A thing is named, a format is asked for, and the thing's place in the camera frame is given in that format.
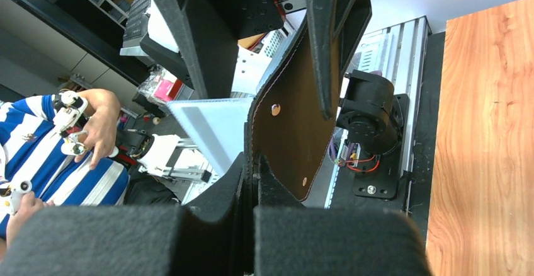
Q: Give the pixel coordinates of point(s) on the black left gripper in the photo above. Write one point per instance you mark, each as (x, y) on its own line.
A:
(204, 31)

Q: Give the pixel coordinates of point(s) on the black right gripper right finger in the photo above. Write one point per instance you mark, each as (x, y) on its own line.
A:
(290, 239)

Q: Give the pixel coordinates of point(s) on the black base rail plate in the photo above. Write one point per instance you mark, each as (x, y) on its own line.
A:
(415, 186)

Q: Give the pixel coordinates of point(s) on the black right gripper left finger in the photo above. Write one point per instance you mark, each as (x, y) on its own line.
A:
(194, 239)

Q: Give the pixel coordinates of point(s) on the operator hand with controller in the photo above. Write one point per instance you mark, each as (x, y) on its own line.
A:
(103, 111)

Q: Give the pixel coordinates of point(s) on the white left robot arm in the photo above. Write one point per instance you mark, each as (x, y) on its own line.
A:
(371, 114)

